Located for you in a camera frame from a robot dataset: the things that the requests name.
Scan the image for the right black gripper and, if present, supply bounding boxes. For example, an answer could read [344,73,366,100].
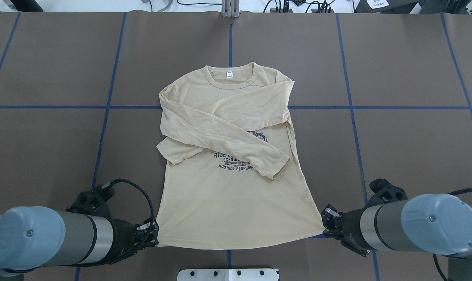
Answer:
[321,178,408,257]

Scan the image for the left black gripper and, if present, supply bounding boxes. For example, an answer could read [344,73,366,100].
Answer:
[66,186,160,265]

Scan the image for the cream long-sleeve printed shirt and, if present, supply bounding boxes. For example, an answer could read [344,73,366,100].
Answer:
[156,62,325,250]

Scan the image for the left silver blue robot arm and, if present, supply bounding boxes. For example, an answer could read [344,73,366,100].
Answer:
[0,183,159,279]

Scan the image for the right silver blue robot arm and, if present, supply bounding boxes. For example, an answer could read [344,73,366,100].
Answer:
[321,178,472,259]

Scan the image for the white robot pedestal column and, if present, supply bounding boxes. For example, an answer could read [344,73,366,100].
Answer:
[177,268,280,281]

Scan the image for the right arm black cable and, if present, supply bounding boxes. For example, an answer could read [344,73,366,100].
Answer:
[433,187,472,281]

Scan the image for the aluminium frame post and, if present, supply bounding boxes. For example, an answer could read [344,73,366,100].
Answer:
[221,0,241,18]

